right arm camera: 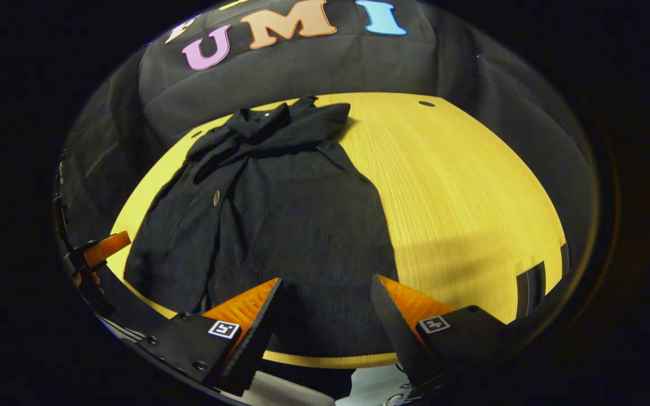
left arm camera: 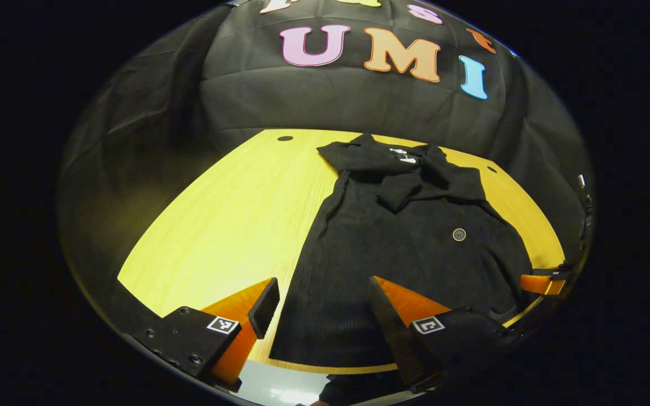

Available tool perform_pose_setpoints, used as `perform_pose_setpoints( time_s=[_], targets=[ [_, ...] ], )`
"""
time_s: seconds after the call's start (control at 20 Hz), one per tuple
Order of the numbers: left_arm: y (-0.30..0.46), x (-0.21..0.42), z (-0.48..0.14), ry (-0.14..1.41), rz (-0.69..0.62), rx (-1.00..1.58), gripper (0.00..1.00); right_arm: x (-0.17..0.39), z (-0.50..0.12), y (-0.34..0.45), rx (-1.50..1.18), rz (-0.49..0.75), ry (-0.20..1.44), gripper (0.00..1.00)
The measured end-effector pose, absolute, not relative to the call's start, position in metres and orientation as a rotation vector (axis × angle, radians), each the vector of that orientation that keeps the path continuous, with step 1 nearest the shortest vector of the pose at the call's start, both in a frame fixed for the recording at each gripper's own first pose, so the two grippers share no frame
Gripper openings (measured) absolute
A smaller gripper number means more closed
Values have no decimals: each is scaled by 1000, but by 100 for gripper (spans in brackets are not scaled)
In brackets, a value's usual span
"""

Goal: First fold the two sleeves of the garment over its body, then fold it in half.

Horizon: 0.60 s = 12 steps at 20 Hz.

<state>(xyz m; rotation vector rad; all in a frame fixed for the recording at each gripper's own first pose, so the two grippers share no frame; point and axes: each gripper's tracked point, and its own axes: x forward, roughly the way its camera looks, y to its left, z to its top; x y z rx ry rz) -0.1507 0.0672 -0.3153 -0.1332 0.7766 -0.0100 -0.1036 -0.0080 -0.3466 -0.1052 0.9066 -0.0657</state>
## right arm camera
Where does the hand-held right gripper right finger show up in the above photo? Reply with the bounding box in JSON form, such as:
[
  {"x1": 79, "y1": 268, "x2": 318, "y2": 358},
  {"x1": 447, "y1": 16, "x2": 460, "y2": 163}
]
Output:
[{"x1": 370, "y1": 274, "x2": 512, "y2": 389}]

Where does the dark table edge bracket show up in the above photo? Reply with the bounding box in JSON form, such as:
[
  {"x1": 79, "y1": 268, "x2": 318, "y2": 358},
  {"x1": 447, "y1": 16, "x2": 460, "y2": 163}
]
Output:
[{"x1": 516, "y1": 242, "x2": 572, "y2": 317}]

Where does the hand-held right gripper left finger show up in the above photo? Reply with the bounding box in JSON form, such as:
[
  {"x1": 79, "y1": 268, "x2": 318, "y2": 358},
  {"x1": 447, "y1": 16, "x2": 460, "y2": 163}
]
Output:
[{"x1": 132, "y1": 277, "x2": 285, "y2": 396}]

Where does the black button-up jacket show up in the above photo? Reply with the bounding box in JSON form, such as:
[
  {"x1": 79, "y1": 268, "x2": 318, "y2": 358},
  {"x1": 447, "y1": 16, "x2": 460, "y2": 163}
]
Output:
[{"x1": 124, "y1": 96, "x2": 399, "y2": 359}]

